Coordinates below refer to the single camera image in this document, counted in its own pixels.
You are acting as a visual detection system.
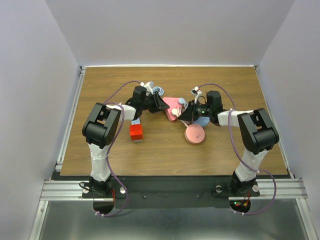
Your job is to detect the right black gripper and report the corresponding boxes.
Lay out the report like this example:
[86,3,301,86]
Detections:
[178,99,213,121]

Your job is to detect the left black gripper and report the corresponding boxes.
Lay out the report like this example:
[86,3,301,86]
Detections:
[140,92,169,114]

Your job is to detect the pink triangular power strip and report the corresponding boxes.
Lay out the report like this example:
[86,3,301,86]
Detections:
[163,97,186,122]

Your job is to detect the blue round socket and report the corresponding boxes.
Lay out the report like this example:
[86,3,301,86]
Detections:
[192,116,210,128]

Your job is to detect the pink round socket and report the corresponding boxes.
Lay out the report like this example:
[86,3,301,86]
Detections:
[184,124,205,144]

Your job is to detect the red cube socket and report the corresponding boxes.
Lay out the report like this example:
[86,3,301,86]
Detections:
[129,124,145,142]

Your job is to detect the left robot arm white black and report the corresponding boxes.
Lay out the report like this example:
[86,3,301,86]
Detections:
[79,85,169,197]

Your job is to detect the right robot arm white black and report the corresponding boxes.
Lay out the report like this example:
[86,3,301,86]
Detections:
[177,90,280,195]

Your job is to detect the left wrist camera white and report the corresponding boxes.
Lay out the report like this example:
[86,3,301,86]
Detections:
[140,81,155,95]

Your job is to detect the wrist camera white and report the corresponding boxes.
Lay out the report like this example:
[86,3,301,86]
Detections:
[190,86,203,104]
[140,81,155,95]

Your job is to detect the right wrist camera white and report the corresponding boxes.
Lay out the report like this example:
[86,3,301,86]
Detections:
[190,86,203,104]

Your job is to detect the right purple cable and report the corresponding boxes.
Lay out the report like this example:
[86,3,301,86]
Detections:
[198,83,277,216]

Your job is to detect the purple cable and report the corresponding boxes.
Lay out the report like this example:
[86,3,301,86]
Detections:
[198,83,277,216]
[94,80,143,219]

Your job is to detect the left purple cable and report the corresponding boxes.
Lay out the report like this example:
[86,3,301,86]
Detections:
[94,80,143,219]

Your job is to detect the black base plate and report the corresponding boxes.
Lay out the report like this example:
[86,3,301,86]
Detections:
[79,175,260,212]

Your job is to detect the aluminium frame rail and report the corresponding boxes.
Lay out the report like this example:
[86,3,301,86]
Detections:
[55,66,87,172]

